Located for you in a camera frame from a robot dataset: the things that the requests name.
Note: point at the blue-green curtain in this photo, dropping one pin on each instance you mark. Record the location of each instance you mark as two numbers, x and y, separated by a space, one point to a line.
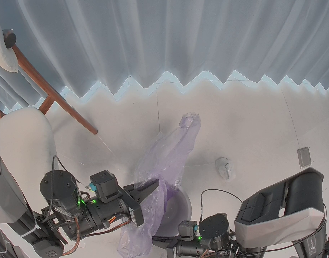
164 36

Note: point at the white chair with wooden legs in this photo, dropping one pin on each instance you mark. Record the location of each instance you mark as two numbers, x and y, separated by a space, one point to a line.
22 144

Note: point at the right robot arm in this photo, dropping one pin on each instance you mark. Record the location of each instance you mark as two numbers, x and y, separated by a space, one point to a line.
274 211

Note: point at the purple plastic bag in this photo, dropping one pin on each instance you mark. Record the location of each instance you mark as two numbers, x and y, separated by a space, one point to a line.
164 160

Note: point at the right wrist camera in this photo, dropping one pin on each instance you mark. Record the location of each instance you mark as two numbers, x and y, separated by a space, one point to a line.
187 228

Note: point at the white trash bin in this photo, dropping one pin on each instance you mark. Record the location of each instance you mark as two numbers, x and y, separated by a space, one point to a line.
180 208

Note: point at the crumpled white wrapper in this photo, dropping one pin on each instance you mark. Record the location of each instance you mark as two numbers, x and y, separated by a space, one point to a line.
225 169

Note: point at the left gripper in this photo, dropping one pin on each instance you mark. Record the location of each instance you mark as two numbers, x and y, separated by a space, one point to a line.
108 214

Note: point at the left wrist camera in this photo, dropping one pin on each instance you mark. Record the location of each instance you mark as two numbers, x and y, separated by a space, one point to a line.
106 184

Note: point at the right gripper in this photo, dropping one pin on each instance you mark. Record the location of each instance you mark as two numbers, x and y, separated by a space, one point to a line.
188 248

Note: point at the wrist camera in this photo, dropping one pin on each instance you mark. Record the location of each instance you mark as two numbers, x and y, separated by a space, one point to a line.
106 184
187 228

